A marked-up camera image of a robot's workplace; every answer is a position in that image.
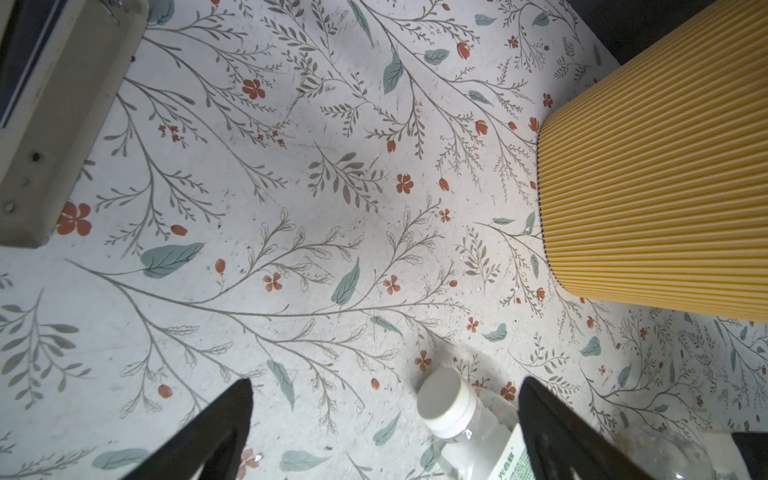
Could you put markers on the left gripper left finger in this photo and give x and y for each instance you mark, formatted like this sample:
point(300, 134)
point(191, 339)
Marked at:
point(208, 447)

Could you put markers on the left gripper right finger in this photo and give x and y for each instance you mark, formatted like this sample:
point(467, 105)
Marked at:
point(561, 445)

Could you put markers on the green label bottle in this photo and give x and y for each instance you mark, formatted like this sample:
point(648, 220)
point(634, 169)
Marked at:
point(479, 436)

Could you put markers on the yellow plastic waste bin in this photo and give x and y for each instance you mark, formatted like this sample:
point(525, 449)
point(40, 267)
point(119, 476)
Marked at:
point(653, 183)

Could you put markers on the floral table mat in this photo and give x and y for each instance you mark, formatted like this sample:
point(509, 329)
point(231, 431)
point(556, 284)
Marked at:
point(332, 200)

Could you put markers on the black stapler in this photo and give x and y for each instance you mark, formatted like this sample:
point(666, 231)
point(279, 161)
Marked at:
point(62, 63)

